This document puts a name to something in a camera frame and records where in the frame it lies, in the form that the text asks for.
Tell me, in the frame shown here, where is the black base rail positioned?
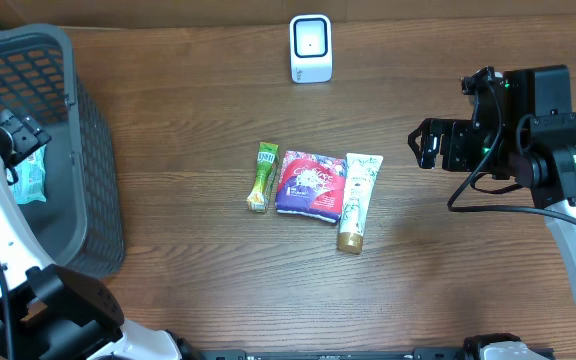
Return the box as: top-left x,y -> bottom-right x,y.
197,347 -> 555,360

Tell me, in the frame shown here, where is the purple red tissue pack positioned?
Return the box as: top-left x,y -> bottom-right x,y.
275,150 -> 347,224

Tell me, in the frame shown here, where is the light green wipes pack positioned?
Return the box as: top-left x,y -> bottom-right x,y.
9,146 -> 47,205

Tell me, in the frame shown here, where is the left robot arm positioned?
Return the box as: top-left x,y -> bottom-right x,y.
0,115 -> 201,360

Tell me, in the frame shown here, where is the white floral cream tube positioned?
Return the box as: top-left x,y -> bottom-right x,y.
337,153 -> 383,255

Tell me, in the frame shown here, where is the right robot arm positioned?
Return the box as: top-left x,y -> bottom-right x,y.
408,65 -> 576,305

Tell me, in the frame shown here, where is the grey plastic mesh basket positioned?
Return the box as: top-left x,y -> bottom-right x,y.
0,24 -> 125,278

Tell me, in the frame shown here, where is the white barcode scanner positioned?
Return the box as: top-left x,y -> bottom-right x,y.
289,14 -> 333,84

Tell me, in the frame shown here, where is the green yellow juice carton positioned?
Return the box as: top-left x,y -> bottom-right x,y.
246,142 -> 279,213

